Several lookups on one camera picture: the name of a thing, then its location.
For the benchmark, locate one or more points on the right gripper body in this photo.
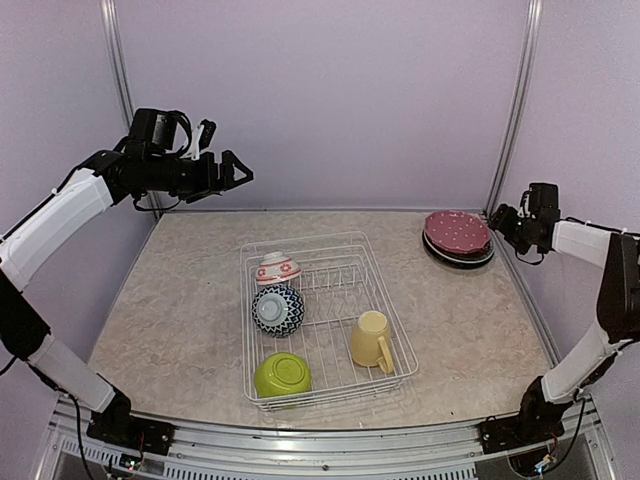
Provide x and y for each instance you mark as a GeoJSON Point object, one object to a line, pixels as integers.
{"type": "Point", "coordinates": [516, 232]}

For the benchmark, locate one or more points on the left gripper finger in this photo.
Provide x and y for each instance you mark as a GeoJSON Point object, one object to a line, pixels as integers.
{"type": "Point", "coordinates": [233, 172]}
{"type": "Point", "coordinates": [200, 194]}

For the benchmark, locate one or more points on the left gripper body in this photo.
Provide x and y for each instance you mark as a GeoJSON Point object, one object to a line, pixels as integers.
{"type": "Point", "coordinates": [187, 182]}

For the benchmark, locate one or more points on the red floral plate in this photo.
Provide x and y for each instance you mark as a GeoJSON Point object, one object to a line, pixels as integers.
{"type": "Point", "coordinates": [470, 259]}

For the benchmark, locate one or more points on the pink dotted plate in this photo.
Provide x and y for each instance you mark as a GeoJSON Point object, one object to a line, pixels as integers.
{"type": "Point", "coordinates": [457, 233]}

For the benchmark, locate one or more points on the black rimmed dark plate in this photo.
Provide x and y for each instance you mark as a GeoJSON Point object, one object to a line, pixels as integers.
{"type": "Point", "coordinates": [460, 266]}

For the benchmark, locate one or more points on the red white patterned bowl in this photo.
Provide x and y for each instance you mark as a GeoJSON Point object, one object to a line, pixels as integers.
{"type": "Point", "coordinates": [276, 267]}

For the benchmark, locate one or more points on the blue white zigzag bowl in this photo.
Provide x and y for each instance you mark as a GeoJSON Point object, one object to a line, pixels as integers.
{"type": "Point", "coordinates": [278, 310]}

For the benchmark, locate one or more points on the green bowl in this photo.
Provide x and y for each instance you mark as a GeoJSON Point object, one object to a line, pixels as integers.
{"type": "Point", "coordinates": [282, 374]}

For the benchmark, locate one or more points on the yellow mug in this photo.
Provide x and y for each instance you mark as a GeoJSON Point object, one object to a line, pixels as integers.
{"type": "Point", "coordinates": [370, 343]}

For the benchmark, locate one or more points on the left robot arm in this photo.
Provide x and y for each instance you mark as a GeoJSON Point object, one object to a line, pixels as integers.
{"type": "Point", "coordinates": [101, 182]}

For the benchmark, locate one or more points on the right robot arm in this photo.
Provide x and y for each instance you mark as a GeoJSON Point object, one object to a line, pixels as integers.
{"type": "Point", "coordinates": [616, 310]}

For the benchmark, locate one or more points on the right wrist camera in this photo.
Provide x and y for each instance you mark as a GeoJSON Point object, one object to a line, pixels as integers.
{"type": "Point", "coordinates": [540, 201]}

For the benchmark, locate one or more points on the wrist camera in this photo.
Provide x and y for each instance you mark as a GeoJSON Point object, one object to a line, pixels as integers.
{"type": "Point", "coordinates": [153, 131]}
{"type": "Point", "coordinates": [540, 201]}

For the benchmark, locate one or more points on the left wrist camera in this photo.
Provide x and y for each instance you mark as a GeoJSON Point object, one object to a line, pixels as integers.
{"type": "Point", "coordinates": [153, 131]}

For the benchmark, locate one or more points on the white wire dish rack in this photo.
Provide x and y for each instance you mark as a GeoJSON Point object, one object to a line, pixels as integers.
{"type": "Point", "coordinates": [340, 279]}

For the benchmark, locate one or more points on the left aluminium corner post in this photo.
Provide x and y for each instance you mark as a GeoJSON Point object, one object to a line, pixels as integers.
{"type": "Point", "coordinates": [115, 49]}

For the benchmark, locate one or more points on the aluminium corner post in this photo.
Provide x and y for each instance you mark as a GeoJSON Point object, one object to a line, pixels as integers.
{"type": "Point", "coordinates": [115, 49]}
{"type": "Point", "coordinates": [518, 103]}

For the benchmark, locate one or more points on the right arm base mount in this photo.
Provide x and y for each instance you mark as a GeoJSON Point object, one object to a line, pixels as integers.
{"type": "Point", "coordinates": [506, 433]}

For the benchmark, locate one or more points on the right aluminium corner post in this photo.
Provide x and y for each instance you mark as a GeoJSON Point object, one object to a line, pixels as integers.
{"type": "Point", "coordinates": [518, 103]}

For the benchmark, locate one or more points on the aluminium front rail frame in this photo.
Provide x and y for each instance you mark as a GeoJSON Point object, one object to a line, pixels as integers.
{"type": "Point", "coordinates": [201, 450]}

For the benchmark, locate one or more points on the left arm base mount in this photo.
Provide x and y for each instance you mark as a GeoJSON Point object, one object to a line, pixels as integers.
{"type": "Point", "coordinates": [140, 434]}

